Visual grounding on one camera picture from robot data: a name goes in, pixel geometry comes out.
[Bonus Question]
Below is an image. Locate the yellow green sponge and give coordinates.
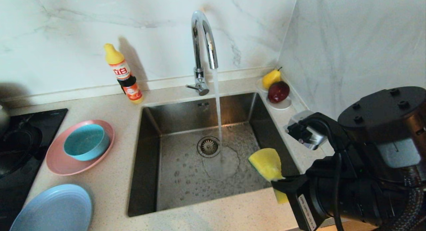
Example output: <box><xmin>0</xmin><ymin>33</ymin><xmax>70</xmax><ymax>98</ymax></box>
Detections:
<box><xmin>248</xmin><ymin>148</ymin><xmax>289</xmax><ymax>204</ymax></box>

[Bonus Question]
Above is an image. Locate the chrome gooseneck faucet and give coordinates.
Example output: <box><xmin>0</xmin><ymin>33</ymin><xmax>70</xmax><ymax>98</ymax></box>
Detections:
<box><xmin>186</xmin><ymin>10</ymin><xmax>219</xmax><ymax>97</ymax></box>

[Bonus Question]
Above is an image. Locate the yellow orange dish soap bottle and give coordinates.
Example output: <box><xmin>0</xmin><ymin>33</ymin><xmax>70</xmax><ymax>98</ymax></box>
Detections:
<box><xmin>104</xmin><ymin>43</ymin><xmax>144</xmax><ymax>104</ymax></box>

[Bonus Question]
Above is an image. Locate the teal bowl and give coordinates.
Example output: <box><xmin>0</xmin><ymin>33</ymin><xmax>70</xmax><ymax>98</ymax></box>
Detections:
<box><xmin>63</xmin><ymin>124</ymin><xmax>110</xmax><ymax>161</ymax></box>

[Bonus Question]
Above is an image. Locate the metal sink drain strainer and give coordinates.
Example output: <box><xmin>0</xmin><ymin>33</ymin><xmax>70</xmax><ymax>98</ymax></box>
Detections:
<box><xmin>197</xmin><ymin>136</ymin><xmax>222</xmax><ymax>158</ymax></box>

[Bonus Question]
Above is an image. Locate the stainless steel sink basin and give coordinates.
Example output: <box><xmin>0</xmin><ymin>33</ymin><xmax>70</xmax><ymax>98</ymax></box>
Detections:
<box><xmin>127</xmin><ymin>92</ymin><xmax>302</xmax><ymax>217</ymax></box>

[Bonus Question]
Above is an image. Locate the small white dish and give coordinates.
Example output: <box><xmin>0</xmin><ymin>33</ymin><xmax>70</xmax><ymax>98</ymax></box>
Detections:
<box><xmin>256</xmin><ymin>77</ymin><xmax>293</xmax><ymax>111</ymax></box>

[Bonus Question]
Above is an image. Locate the light wooden cabinet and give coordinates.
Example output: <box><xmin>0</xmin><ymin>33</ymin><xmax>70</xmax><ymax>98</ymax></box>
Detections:
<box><xmin>315</xmin><ymin>219</ymin><xmax>380</xmax><ymax>231</ymax></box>

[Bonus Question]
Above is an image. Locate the dark red apple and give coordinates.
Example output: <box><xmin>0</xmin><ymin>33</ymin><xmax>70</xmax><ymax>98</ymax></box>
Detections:
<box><xmin>268</xmin><ymin>81</ymin><xmax>290</xmax><ymax>104</ymax></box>

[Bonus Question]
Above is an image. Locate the yellow pear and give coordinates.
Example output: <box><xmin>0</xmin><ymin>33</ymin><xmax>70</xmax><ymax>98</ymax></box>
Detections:
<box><xmin>262</xmin><ymin>67</ymin><xmax>282</xmax><ymax>90</ymax></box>

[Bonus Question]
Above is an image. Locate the pink plate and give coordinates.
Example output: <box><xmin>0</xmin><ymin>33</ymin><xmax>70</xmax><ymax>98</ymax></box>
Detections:
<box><xmin>46</xmin><ymin>119</ymin><xmax>115</xmax><ymax>175</ymax></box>

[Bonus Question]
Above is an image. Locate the light blue plate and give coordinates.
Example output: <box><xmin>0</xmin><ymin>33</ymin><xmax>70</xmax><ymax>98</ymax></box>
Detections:
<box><xmin>9</xmin><ymin>184</ymin><xmax>93</xmax><ymax>231</ymax></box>

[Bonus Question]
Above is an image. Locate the black glass cooktop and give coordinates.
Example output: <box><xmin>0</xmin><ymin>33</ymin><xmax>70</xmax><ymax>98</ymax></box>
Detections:
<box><xmin>0</xmin><ymin>109</ymin><xmax>68</xmax><ymax>231</ymax></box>

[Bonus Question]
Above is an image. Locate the black frying pan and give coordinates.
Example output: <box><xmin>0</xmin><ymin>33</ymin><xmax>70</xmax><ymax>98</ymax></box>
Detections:
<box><xmin>0</xmin><ymin>124</ymin><xmax>43</xmax><ymax>178</ymax></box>

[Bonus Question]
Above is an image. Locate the silver kettle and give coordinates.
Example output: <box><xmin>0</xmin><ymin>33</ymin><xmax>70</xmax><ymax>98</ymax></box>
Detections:
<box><xmin>0</xmin><ymin>105</ymin><xmax>10</xmax><ymax>135</ymax></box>

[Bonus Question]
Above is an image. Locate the thin black camera cable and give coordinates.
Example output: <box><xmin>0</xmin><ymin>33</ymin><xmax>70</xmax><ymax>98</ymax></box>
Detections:
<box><xmin>308</xmin><ymin>113</ymin><xmax>345</xmax><ymax>231</ymax></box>

